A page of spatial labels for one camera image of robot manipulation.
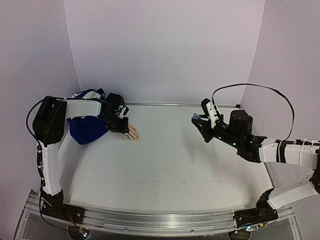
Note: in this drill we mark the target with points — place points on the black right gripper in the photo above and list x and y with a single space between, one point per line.
208 128

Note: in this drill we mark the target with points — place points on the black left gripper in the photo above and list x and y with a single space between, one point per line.
124 128

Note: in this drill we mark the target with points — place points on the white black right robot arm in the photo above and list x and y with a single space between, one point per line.
261 149

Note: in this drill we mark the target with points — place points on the blue white red jacket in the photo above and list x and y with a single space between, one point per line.
87 129

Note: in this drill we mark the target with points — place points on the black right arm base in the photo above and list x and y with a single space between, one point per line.
261 214

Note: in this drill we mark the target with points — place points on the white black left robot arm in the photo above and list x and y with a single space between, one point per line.
49 127

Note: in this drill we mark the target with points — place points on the mannequin hand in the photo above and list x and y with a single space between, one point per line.
132 134

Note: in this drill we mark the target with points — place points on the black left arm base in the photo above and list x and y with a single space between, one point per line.
54 206

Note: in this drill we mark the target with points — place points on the blue nail polish bottle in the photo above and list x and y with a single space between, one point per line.
196 117

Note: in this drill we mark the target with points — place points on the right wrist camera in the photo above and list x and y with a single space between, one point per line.
212 112

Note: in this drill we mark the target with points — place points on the aluminium table front rail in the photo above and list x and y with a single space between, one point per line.
155 224

